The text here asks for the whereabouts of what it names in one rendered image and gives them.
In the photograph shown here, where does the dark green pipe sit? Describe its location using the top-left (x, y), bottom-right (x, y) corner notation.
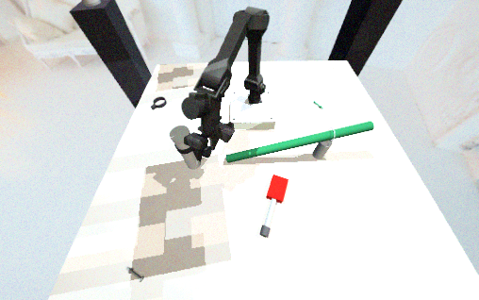
top-left (226, 121), bottom-right (374, 163)

